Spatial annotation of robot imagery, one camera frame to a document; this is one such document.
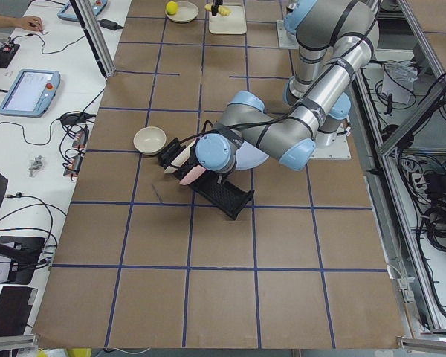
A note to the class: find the yellow lemon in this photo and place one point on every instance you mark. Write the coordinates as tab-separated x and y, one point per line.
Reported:
171	8

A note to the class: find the aluminium frame post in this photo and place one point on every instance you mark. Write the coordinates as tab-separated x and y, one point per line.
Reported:
94	36

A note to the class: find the cream plate in rack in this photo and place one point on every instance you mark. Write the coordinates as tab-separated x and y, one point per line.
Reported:
179	160

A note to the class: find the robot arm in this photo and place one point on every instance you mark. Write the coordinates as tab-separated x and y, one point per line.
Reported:
264	10
336	39

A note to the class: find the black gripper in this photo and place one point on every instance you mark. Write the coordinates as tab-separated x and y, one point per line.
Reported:
217	4

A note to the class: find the pink plate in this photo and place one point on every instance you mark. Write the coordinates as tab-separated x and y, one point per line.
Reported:
192	175

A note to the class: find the cream bowl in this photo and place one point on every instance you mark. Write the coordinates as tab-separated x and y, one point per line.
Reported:
150	140

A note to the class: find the cream round plate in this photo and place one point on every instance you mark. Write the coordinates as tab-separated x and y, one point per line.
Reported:
187	11

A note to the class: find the white rectangular tray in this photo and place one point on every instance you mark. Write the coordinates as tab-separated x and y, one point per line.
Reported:
232	24

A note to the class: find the person hand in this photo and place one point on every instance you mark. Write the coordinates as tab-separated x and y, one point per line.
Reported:
30	23

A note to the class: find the blue plate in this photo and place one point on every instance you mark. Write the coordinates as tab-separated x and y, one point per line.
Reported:
248	157

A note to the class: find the black monitor stand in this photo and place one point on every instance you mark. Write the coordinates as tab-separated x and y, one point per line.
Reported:
19	256

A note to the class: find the black power adapter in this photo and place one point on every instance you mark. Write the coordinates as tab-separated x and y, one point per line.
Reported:
109	24

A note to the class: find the black dish rack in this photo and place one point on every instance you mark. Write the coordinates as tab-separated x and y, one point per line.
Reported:
214	187

